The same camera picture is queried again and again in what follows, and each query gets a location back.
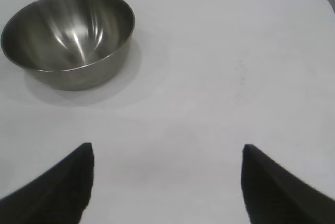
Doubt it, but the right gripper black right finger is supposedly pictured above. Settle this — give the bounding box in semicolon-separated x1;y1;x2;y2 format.
241;144;335;224

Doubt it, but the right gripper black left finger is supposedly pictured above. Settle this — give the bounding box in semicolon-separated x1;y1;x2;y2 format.
0;142;95;224

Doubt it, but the stainless steel bowl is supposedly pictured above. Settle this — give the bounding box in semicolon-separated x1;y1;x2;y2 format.
0;0;136;92

